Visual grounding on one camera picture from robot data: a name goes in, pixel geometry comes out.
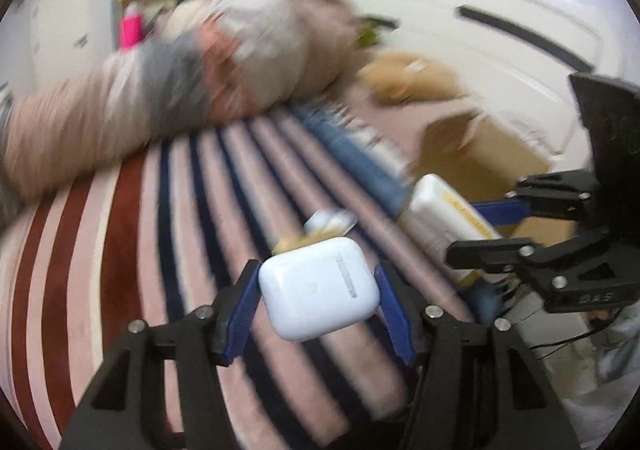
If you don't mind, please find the black cable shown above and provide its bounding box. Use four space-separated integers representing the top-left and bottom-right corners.
527 312 623 362

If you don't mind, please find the white earbuds case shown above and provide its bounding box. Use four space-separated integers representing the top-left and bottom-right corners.
258 237 381 343

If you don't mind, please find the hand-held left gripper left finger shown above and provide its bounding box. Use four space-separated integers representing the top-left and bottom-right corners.
59 259 263 450

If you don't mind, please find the striped blanket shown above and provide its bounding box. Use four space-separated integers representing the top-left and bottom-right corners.
0 97 478 450

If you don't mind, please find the small white lid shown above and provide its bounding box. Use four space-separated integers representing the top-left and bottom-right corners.
304 209 357 235

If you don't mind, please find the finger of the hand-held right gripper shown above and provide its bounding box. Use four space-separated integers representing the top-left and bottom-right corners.
470 170 601 231
444 225 613 301

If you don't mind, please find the pink bottle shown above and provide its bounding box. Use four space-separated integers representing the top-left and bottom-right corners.
118 2 147 51

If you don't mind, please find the cardboard box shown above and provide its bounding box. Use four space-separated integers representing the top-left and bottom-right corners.
414 108 578 251

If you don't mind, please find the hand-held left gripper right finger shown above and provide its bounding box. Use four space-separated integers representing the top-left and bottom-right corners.
372 261 582 450

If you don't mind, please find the brown paper bag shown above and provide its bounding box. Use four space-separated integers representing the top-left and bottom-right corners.
356 51 472 104

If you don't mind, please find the blue box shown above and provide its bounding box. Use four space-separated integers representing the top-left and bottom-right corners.
292 102 417 218

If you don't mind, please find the black door handle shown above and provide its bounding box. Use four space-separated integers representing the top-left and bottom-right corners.
456 4 597 74

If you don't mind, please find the grey and white cushion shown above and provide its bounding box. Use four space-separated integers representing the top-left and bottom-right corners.
142 0 361 123

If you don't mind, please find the white box with yellow label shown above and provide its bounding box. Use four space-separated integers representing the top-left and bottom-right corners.
399 174 507 283

